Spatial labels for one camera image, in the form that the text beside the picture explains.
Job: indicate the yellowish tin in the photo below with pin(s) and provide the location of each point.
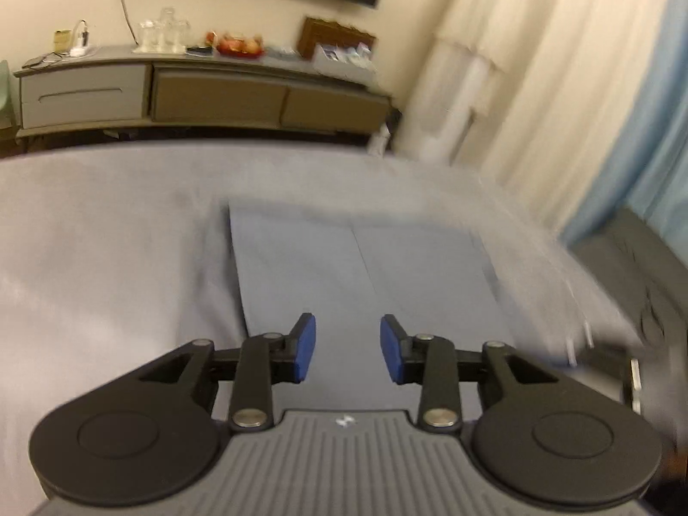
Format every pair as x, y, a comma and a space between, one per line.
62, 42

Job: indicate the grey bed cover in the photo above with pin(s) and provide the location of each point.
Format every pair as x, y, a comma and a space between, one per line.
107, 226

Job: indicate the brown wooden box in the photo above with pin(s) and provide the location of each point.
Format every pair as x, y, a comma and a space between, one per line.
328, 32

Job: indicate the white box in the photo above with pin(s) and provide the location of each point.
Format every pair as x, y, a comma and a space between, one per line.
344, 59

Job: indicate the small white device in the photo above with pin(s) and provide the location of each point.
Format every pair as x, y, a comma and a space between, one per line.
80, 45

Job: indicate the white curtain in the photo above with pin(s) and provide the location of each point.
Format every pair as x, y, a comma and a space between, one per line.
516, 75

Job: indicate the dark blurred object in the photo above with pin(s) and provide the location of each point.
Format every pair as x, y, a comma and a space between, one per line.
639, 290

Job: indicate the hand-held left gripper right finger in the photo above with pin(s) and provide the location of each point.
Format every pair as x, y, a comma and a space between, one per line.
391, 349

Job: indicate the long grey sideboard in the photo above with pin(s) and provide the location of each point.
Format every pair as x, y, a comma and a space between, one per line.
215, 99

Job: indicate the light blue curtain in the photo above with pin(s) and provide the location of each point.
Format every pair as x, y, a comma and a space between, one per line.
645, 134

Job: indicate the cluster of clear glassware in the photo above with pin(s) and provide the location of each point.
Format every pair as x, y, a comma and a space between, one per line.
161, 35

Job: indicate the grey garment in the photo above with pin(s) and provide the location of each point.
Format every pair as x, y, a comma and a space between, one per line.
344, 274

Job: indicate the flat dark items on sideboard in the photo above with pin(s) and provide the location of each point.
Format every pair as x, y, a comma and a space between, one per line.
40, 60

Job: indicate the red plate of fruit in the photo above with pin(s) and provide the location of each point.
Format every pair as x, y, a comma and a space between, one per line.
239, 47

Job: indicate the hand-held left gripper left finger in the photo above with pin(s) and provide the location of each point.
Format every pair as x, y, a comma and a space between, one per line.
305, 346

